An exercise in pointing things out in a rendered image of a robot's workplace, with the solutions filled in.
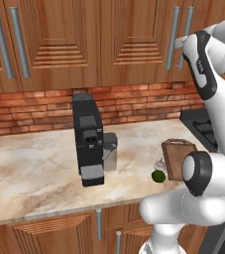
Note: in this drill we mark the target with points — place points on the green lime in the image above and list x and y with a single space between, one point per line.
158 176

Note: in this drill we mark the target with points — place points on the black stove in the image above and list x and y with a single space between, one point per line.
200 127

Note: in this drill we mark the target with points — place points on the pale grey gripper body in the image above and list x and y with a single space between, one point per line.
180 41

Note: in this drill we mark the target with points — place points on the brown wooden cutting board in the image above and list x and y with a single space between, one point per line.
175 158

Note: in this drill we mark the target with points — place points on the black coffee machine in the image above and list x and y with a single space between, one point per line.
87 142

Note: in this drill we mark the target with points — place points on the pale garlic bulb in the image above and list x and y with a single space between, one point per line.
160 164

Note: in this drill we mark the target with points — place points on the wooden base cabinet door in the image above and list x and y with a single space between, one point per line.
134 234
51 234

